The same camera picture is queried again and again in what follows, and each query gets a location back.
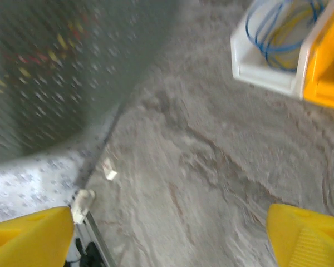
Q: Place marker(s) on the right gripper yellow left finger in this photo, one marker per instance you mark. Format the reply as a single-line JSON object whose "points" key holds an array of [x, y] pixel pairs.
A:
{"points": [[28, 242]]}

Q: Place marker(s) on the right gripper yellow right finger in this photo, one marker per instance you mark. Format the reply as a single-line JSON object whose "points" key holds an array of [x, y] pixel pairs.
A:
{"points": [[309, 239]]}

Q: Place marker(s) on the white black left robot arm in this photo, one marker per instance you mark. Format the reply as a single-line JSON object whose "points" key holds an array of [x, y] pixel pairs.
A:
{"points": [[90, 254]]}

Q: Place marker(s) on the small white paper scrap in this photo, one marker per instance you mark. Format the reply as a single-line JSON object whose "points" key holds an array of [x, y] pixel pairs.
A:
{"points": [[110, 172]]}

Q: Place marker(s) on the white plastic bin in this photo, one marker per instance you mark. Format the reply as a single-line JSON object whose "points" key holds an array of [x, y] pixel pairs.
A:
{"points": [[267, 78]]}

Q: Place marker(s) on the yellow plastic bin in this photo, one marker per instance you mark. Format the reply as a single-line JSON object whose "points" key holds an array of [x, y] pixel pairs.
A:
{"points": [[327, 55]]}

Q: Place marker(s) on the small white plastic bracket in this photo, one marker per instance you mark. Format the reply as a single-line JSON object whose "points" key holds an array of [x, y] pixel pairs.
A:
{"points": [[82, 205]]}

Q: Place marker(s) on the aluminium table edge rail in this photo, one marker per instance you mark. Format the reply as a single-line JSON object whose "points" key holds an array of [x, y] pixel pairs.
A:
{"points": [[94, 150]]}

